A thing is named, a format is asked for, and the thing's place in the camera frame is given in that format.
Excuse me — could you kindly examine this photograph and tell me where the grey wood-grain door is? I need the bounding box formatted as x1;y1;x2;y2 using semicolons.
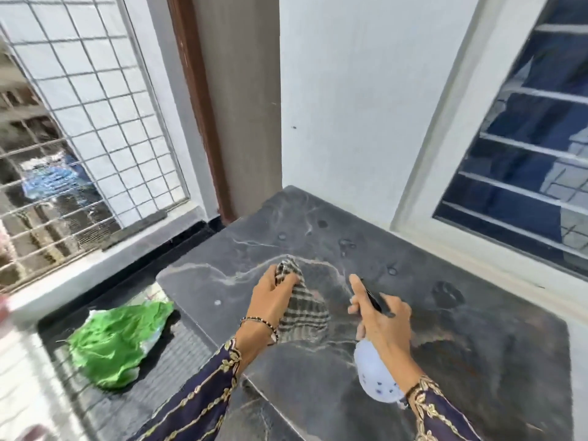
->
190;0;282;221

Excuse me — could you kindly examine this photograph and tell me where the person's left hand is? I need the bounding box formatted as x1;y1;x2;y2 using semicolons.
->
236;263;302;345

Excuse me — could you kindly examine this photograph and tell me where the white spray bottle black trigger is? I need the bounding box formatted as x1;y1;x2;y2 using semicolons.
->
352;277;410;405

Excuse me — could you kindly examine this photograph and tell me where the black and gold beaded bracelet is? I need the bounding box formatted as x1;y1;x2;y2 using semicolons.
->
238;316;280;344

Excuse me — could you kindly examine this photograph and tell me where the brown door frame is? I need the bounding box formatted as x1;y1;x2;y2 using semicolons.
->
165;0;238;225

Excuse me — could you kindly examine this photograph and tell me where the person's right hand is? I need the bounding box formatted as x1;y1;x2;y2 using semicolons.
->
347;274;423;391

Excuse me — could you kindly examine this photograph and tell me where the balcony metal mesh grille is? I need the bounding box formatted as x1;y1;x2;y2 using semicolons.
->
0;0;192;295

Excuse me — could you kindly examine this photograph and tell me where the person's right forearm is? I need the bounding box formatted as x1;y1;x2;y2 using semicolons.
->
404;375;483;441

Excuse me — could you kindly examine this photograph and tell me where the green plastic bag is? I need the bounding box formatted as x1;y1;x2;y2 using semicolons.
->
66;298;175;391

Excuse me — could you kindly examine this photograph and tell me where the person's left forearm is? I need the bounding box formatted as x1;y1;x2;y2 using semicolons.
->
133;337;276;441

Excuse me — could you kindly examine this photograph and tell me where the grey checkered cleaning cloth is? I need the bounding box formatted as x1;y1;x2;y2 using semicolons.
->
274;257;331;345

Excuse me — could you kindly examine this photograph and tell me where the dark marble table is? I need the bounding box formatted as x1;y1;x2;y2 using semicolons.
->
156;184;575;441

